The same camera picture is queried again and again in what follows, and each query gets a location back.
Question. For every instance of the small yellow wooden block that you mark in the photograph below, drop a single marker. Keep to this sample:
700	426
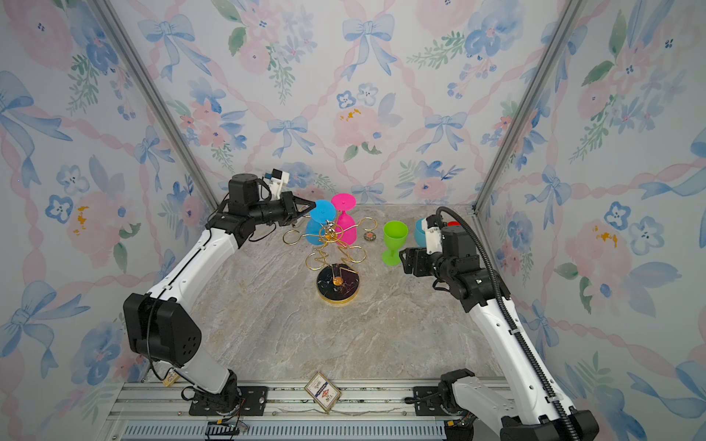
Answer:
170	378

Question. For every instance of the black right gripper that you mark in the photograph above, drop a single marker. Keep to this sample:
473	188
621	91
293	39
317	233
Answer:
409	260

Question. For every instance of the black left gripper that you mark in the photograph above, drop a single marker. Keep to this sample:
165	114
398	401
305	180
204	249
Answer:
290	204

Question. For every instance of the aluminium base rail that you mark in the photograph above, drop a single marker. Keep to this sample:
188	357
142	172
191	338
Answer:
366	410

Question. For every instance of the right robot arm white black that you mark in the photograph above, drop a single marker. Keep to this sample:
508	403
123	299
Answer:
496	342

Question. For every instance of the magenta wine glass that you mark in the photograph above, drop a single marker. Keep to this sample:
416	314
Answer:
343	204

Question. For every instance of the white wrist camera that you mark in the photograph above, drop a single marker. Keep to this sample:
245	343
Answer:
276	182
432	228

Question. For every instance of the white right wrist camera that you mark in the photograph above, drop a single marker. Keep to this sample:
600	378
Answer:
432	228

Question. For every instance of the green wine glass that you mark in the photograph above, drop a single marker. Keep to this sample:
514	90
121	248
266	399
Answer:
395	235

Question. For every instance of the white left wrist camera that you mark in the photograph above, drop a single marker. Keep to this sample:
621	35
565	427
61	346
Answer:
276	182

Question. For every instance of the gold wire glass rack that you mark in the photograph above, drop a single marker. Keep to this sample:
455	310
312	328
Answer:
334	261

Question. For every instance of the light blue wine glass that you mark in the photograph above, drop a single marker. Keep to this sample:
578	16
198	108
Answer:
421	227

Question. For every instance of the aluminium corner post left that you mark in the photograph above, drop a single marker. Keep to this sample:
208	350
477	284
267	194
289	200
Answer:
108	18

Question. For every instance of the aluminium corner post right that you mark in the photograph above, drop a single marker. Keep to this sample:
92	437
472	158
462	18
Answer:
566	23

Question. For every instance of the cyan wine glass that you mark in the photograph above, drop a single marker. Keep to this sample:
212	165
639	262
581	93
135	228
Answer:
323	213

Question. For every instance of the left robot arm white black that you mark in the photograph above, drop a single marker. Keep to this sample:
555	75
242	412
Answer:
159	325

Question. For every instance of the small framed card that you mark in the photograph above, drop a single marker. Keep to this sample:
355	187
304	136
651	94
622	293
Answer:
324	393

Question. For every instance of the aluminium corner post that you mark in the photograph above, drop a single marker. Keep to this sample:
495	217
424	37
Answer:
108	18
566	23

